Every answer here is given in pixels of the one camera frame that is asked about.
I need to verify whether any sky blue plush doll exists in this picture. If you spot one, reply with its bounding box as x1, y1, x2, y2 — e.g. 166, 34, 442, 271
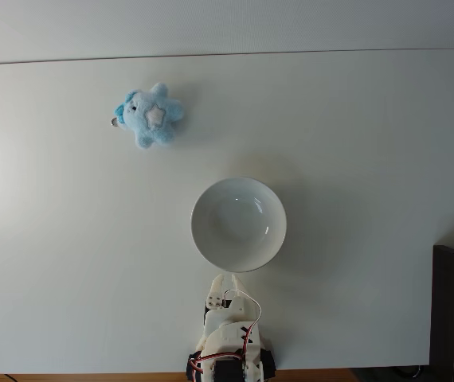
109, 82, 185, 150

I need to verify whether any white ceramic bowl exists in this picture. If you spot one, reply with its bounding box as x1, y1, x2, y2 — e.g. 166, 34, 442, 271
190, 177, 288, 273

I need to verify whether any black table clamp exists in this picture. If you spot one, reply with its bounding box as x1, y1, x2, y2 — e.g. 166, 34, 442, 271
185, 351, 205, 382
261, 347, 278, 380

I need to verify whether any red white gripper servo cable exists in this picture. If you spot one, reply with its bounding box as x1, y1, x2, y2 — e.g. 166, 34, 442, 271
223, 289, 262, 348

